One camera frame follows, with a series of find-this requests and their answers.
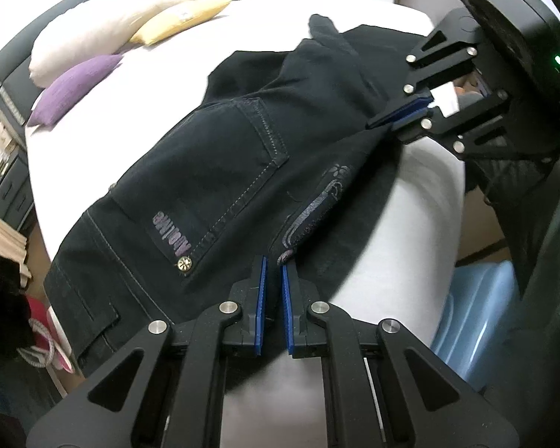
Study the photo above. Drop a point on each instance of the large beige pillow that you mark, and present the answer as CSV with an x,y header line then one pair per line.
x,y
90,29

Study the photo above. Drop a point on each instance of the yellow cushion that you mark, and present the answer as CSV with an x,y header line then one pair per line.
x,y
177,18

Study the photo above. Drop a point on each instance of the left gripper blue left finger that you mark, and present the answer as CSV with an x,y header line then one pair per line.
x,y
246,334

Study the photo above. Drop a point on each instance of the purple cushion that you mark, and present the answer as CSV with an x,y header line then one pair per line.
x,y
70,88

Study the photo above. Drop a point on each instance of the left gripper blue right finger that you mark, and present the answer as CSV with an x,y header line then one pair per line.
x,y
304,338

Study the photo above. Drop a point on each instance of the beige curtain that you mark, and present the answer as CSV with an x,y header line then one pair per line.
x,y
13,246

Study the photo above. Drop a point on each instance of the dark grey nightstand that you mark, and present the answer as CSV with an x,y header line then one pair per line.
x,y
16,198

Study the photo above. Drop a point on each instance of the white bed mattress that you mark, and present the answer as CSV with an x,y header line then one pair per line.
x,y
405,269

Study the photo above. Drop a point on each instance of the black hanging clothes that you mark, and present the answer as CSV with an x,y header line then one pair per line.
x,y
15,330

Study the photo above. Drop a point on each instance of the black denim pants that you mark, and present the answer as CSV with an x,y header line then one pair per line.
x,y
279,162

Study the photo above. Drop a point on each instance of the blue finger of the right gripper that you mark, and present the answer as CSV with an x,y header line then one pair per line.
x,y
472,124
399,109

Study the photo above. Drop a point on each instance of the dark grey headboard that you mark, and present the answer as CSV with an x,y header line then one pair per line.
x,y
37,32

